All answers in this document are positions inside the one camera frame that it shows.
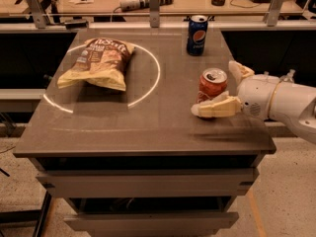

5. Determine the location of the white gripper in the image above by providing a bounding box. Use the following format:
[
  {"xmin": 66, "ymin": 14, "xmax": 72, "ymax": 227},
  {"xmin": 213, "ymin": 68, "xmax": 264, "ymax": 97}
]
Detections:
[{"xmin": 191, "ymin": 60, "xmax": 279, "ymax": 120}]

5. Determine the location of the red coke can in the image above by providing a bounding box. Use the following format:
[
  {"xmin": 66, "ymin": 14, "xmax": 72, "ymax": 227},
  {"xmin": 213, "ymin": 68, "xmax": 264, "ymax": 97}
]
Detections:
[{"xmin": 197, "ymin": 68, "xmax": 227, "ymax": 103}]

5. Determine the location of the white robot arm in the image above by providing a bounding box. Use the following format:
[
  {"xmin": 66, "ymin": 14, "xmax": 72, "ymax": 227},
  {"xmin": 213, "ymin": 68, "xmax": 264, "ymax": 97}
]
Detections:
[{"xmin": 191, "ymin": 61, "xmax": 316, "ymax": 143}]

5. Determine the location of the blue pepsi can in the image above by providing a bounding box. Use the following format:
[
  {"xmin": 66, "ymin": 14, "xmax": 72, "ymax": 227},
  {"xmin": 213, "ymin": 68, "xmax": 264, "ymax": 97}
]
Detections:
[{"xmin": 187, "ymin": 15, "xmax": 208, "ymax": 56}]

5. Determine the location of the upper grey drawer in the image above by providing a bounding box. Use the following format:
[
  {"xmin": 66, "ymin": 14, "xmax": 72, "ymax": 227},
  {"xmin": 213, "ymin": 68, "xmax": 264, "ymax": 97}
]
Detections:
[{"xmin": 38, "ymin": 168, "xmax": 259, "ymax": 198}]

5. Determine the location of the grey drawer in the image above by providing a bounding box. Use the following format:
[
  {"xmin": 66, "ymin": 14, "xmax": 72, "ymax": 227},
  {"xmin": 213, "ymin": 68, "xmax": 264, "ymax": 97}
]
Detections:
[
  {"xmin": 38, "ymin": 168, "xmax": 259, "ymax": 198},
  {"xmin": 64, "ymin": 211, "xmax": 239, "ymax": 237}
]

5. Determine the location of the yellow chip bag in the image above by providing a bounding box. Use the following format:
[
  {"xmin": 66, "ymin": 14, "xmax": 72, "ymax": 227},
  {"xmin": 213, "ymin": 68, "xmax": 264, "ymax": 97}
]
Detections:
[{"xmin": 57, "ymin": 38, "xmax": 135, "ymax": 92}]

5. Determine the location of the lower grey drawer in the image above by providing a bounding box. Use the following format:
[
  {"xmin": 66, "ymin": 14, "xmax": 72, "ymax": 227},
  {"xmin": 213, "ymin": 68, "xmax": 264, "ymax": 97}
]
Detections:
[{"xmin": 64, "ymin": 211, "xmax": 239, "ymax": 237}]

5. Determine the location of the middle metal bracket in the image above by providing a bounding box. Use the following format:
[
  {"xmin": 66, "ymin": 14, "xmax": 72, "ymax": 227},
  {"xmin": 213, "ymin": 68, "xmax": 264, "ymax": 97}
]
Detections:
[{"xmin": 149, "ymin": 0, "xmax": 160, "ymax": 28}]

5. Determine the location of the left metal bracket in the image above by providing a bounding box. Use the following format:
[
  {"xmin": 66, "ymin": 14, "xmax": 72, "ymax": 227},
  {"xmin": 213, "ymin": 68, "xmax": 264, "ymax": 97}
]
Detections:
[{"xmin": 25, "ymin": 0, "xmax": 49, "ymax": 29}]

